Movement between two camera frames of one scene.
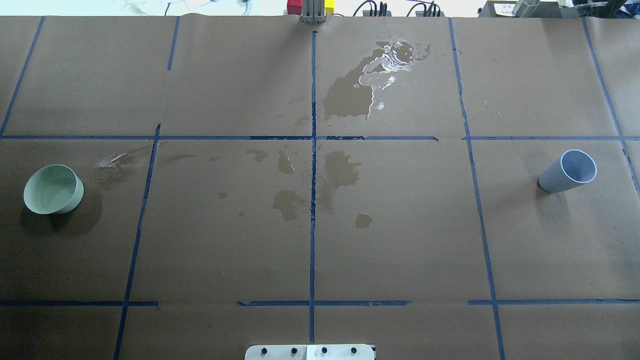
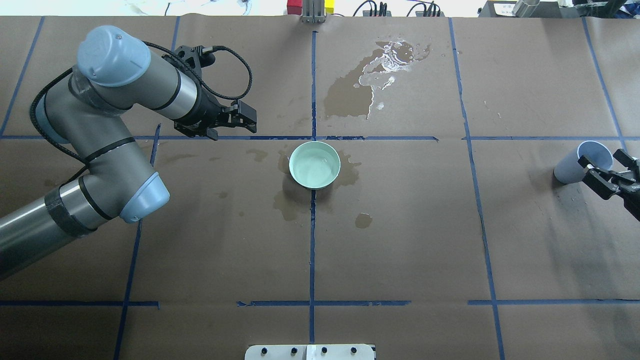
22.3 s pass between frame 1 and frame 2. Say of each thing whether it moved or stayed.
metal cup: stayed
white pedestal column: stayed
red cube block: stayed
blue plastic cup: moved
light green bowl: moved
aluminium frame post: stayed
